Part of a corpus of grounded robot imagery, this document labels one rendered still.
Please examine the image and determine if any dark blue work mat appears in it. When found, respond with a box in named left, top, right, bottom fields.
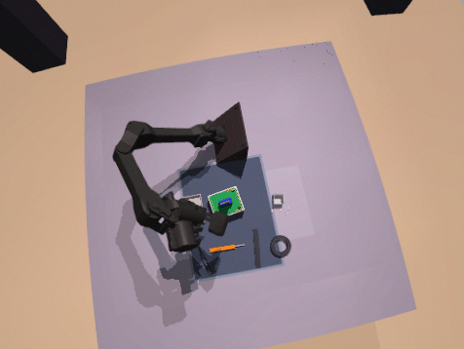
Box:
left=177, top=154, right=285, bottom=283

